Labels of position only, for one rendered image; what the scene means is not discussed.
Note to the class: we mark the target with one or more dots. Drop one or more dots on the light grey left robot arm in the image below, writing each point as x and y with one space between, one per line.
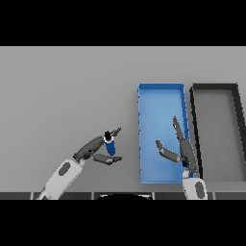
61 177

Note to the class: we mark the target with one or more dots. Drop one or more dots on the dark grey bin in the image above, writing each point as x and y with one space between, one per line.
219 134

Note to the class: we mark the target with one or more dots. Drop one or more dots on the blue bin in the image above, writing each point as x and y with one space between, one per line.
161 134

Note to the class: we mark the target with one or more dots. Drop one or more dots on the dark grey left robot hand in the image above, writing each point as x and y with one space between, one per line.
91 148

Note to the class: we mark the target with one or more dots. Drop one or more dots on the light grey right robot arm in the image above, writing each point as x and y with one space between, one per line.
195 188

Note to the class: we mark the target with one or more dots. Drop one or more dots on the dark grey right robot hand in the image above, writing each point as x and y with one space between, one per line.
185 148

